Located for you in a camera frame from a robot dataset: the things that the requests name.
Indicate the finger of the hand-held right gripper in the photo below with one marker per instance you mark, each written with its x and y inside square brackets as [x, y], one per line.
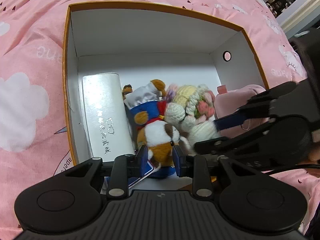
[217, 146]
[227, 124]

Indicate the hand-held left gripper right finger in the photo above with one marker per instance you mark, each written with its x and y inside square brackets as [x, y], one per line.
[176, 161]

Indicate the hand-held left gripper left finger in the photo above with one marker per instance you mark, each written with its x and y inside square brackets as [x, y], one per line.
[144, 160]

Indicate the blue hang tag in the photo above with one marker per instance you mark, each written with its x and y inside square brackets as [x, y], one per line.
[135, 181]

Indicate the pink pouch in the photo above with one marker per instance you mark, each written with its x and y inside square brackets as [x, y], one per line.
[232, 100]

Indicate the crochet bunny doll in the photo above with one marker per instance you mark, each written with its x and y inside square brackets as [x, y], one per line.
[197, 130]

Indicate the sailor plush animal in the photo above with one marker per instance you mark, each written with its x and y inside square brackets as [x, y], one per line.
[155, 132]

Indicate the white long box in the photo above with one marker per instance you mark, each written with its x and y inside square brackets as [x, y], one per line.
[105, 110]

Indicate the orange cardboard box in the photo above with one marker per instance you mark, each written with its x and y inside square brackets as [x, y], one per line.
[150, 30]

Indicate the person's right hand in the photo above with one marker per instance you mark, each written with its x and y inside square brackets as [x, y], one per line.
[315, 156]

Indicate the pink printed blanket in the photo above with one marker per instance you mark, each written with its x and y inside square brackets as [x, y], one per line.
[32, 42]

